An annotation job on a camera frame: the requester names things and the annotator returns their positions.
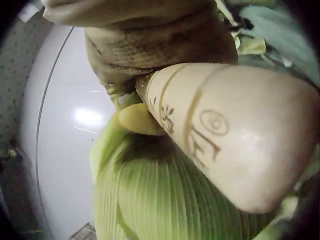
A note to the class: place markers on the person's right hand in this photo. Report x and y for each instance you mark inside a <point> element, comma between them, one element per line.
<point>155,37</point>

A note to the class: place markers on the person's right fingers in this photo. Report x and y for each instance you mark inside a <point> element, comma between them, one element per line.
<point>136,119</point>

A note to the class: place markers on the green ribbed vegetable husk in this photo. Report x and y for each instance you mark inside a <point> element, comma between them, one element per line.
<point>160,195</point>

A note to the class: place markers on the teal cloth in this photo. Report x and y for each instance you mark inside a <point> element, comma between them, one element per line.
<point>280,32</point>

